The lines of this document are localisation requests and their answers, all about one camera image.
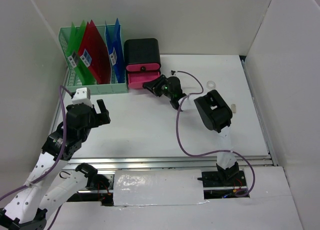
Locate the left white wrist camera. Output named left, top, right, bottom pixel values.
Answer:
left=71, top=87, right=93, bottom=107

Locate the white foil covered panel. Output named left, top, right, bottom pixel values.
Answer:
left=113, top=169, right=205, bottom=206

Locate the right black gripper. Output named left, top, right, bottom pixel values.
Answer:
left=144, top=74, right=174, bottom=100

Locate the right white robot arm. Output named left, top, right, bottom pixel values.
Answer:
left=142, top=75, right=239, bottom=186

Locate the red clip file folder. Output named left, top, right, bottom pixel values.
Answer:
left=77, top=20, right=112, bottom=85

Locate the mint green file organizer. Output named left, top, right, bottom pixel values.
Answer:
left=58, top=27, right=128, bottom=95

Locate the black pink drawer unit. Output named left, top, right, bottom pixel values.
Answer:
left=124, top=38, right=161, bottom=89

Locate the clear tape roll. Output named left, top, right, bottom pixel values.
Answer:
left=206, top=81, right=216, bottom=90

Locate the aluminium rail frame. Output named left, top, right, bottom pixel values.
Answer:
left=66, top=55, right=273, bottom=170

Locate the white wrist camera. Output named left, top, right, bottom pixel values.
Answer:
left=71, top=87, right=93, bottom=107
left=170, top=70, right=177, bottom=76

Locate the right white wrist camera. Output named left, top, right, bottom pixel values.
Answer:
left=170, top=70, right=177, bottom=76

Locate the blue clip file folder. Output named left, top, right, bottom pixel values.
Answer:
left=105, top=19, right=126, bottom=83

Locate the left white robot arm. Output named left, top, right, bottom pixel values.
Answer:
left=0, top=99, right=111, bottom=229

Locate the green clip file folder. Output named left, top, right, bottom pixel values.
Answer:
left=66, top=20, right=96, bottom=85

